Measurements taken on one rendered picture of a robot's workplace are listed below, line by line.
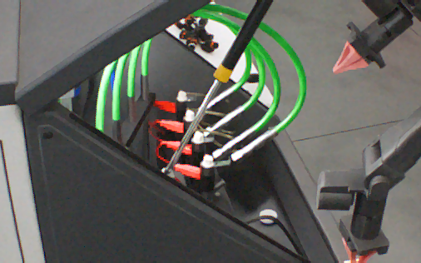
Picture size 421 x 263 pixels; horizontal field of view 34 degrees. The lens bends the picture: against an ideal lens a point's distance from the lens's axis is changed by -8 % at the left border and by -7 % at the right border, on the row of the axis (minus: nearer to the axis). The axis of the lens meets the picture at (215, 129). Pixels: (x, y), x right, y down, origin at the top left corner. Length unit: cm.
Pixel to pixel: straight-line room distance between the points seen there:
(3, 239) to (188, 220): 26
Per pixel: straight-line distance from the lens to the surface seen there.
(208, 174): 139
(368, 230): 128
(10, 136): 89
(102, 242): 100
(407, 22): 146
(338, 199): 124
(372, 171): 117
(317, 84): 392
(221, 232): 103
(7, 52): 92
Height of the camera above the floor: 190
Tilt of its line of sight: 33 degrees down
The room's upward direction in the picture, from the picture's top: 2 degrees clockwise
